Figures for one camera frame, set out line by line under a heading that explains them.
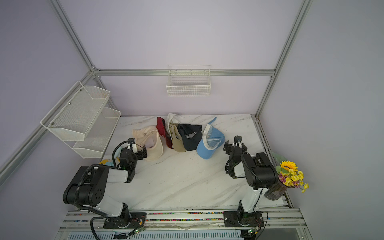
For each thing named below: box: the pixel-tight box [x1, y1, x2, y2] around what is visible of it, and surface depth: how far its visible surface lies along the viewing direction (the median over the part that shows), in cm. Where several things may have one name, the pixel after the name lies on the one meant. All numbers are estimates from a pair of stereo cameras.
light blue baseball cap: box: [196, 116, 225, 160], surface depth 103 cm
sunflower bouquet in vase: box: [264, 152, 310, 201], surface depth 65 cm
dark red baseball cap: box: [156, 116, 173, 149], surface depth 98 cm
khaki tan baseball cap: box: [169, 123, 187, 153], surface depth 100 cm
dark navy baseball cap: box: [177, 123, 203, 151], surface depth 103 cm
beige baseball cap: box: [132, 126, 164, 161], surface depth 100 cm
